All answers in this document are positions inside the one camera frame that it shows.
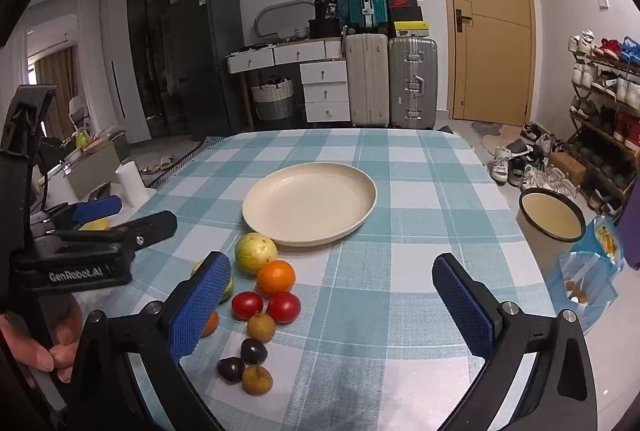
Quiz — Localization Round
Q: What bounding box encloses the white air conditioner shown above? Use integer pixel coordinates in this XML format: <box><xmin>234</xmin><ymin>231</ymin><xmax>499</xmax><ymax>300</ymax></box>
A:
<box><xmin>26</xmin><ymin>18</ymin><xmax>77</xmax><ymax>58</ymax></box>

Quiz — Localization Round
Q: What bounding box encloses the brown curtain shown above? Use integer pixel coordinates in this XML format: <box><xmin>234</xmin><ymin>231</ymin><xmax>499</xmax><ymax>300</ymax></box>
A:
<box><xmin>36</xmin><ymin>45</ymin><xmax>82</xmax><ymax>143</ymax></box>

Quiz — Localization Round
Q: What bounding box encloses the white paper towel roll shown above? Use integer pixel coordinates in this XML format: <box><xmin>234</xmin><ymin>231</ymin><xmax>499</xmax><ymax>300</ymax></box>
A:
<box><xmin>115</xmin><ymin>160</ymin><xmax>146</xmax><ymax>207</ymax></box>

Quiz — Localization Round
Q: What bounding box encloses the white tall cabinet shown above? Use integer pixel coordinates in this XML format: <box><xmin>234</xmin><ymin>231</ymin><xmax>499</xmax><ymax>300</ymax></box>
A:
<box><xmin>102</xmin><ymin>0</ymin><xmax>151</xmax><ymax>145</ymax></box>

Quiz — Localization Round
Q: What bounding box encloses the grey oval frame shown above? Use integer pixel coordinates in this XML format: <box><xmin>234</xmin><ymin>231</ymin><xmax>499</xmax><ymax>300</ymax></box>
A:
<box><xmin>253</xmin><ymin>0</ymin><xmax>316</xmax><ymax>40</ymax></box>

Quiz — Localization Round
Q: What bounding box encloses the red tomato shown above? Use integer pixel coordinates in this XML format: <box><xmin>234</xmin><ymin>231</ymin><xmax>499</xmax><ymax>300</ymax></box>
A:
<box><xmin>267</xmin><ymin>291</ymin><xmax>302</xmax><ymax>325</ymax></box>
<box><xmin>230</xmin><ymin>291</ymin><xmax>264</xmax><ymax>322</ymax></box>

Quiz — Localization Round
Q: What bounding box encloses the grey refrigerator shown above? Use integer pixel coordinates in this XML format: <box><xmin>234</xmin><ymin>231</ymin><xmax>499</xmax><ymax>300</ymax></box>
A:
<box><xmin>162</xmin><ymin>0</ymin><xmax>249</xmax><ymax>138</ymax></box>

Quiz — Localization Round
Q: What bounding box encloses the dark plum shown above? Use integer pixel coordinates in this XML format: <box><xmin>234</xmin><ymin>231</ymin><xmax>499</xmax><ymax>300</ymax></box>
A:
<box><xmin>216</xmin><ymin>356</ymin><xmax>247</xmax><ymax>383</ymax></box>
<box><xmin>240</xmin><ymin>337</ymin><xmax>269</xmax><ymax>366</ymax></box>

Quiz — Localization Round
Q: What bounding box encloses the woven basket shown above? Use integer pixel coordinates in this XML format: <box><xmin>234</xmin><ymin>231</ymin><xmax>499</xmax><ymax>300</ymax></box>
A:
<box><xmin>250</xmin><ymin>78</ymin><xmax>296</xmax><ymax>121</ymax></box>

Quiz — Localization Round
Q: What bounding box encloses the teal checkered tablecloth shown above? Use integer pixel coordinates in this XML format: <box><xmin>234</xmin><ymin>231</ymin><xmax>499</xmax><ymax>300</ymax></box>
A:
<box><xmin>125</xmin><ymin>127</ymin><xmax>561</xmax><ymax>431</ymax></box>

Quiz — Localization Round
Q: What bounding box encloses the yellow wooden door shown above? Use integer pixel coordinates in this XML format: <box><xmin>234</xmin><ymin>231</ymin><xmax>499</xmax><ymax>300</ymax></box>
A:
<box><xmin>432</xmin><ymin>0</ymin><xmax>544</xmax><ymax>128</ymax></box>

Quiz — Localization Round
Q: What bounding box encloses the black storage box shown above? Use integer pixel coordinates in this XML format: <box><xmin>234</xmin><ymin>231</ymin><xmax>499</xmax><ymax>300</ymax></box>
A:
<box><xmin>307</xmin><ymin>18</ymin><xmax>346</xmax><ymax>40</ymax></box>

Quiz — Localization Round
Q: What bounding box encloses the small brown fruit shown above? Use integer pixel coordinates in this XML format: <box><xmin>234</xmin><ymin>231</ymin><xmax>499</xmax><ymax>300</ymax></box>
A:
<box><xmin>247</xmin><ymin>312</ymin><xmax>277</xmax><ymax>343</ymax></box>
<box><xmin>241</xmin><ymin>364</ymin><xmax>274</xmax><ymax>396</ymax></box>

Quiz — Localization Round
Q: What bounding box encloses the green guava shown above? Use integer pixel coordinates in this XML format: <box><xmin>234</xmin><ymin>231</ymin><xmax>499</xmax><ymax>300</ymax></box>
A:
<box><xmin>191</xmin><ymin>259</ymin><xmax>236</xmax><ymax>304</ymax></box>

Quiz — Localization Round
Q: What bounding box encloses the purple bag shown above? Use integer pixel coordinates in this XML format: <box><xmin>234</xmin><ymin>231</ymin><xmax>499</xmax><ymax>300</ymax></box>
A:
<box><xmin>619</xmin><ymin>184</ymin><xmax>640</xmax><ymax>272</ymax></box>

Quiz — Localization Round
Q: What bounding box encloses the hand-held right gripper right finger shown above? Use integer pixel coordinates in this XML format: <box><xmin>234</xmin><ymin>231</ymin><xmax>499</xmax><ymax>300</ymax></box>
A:
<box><xmin>432</xmin><ymin>253</ymin><xmax>601</xmax><ymax>431</ymax></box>

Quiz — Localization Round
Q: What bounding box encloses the blue plastic bag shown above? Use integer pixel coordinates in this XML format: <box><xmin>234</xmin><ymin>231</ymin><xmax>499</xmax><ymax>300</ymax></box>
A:
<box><xmin>544</xmin><ymin>215</ymin><xmax>624</xmax><ymax>335</ymax></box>

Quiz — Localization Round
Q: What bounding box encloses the yellow guava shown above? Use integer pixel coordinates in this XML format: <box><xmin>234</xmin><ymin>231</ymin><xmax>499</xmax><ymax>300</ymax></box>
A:
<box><xmin>234</xmin><ymin>232</ymin><xmax>279</xmax><ymax>275</ymax></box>

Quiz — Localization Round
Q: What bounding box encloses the yellow and black shoe box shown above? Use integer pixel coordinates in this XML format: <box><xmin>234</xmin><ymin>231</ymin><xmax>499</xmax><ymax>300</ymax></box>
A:
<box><xmin>392</xmin><ymin>20</ymin><xmax>430</xmax><ymax>38</ymax></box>

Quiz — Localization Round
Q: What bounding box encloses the round trash bin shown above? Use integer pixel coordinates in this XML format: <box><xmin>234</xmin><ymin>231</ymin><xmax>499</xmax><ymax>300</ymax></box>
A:
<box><xmin>517</xmin><ymin>187</ymin><xmax>587</xmax><ymax>273</ymax></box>

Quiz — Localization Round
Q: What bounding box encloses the dark glass wardrobe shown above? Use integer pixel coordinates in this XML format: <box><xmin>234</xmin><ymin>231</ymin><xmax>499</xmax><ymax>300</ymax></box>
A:
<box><xmin>125</xmin><ymin>0</ymin><xmax>202</xmax><ymax>140</ymax></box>

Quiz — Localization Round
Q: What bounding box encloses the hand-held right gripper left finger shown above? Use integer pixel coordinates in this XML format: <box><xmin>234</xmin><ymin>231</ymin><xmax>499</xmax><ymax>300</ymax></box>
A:
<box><xmin>50</xmin><ymin>252</ymin><xmax>232</xmax><ymax>431</ymax></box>

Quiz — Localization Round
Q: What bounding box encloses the person's left hand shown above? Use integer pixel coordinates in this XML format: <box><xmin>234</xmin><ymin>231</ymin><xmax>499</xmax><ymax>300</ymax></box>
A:
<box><xmin>0</xmin><ymin>296</ymin><xmax>86</xmax><ymax>387</ymax></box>

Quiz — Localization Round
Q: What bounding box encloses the white desk with drawers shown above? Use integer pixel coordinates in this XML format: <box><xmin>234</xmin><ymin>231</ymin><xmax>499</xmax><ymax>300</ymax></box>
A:
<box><xmin>224</xmin><ymin>38</ymin><xmax>352</xmax><ymax>125</ymax></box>

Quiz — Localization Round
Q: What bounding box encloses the pair of beige slippers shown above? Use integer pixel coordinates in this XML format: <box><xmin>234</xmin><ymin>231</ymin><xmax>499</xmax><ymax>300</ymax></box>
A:
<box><xmin>139</xmin><ymin>156</ymin><xmax>174</xmax><ymax>175</ymax></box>

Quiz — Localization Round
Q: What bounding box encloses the silver suitcase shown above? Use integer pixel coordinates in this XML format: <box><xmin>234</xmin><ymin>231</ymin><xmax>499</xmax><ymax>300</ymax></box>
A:
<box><xmin>388</xmin><ymin>37</ymin><xmax>439</xmax><ymax>131</ymax></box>

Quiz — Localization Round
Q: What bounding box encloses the wooden shoe rack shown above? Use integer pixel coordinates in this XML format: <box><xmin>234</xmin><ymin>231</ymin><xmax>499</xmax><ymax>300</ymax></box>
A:
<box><xmin>567</xmin><ymin>30</ymin><xmax>640</xmax><ymax>223</ymax></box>

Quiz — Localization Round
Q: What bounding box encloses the small cardboard box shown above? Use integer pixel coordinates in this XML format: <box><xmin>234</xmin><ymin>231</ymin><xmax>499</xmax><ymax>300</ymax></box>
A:
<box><xmin>548</xmin><ymin>152</ymin><xmax>587</xmax><ymax>187</ymax></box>

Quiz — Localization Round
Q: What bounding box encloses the cream round plate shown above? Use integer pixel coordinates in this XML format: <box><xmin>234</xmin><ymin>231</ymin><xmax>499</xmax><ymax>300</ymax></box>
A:
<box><xmin>242</xmin><ymin>162</ymin><xmax>378</xmax><ymax>248</ymax></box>

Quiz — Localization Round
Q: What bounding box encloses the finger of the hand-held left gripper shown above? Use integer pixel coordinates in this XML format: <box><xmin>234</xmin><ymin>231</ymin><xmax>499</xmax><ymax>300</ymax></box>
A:
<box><xmin>35</xmin><ymin>210</ymin><xmax>178</xmax><ymax>262</ymax></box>
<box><xmin>30</xmin><ymin>195</ymin><xmax>123</xmax><ymax>232</ymax></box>

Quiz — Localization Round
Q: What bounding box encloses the beige suitcase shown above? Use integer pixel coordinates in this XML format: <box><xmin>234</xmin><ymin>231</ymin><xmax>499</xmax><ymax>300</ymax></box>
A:
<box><xmin>345</xmin><ymin>32</ymin><xmax>391</xmax><ymax>128</ymax></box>

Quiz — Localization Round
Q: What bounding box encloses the grey door mat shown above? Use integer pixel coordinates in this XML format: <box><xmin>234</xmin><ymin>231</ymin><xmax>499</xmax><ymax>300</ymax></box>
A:
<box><xmin>470</xmin><ymin>120</ymin><xmax>504</xmax><ymax>138</ymax></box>

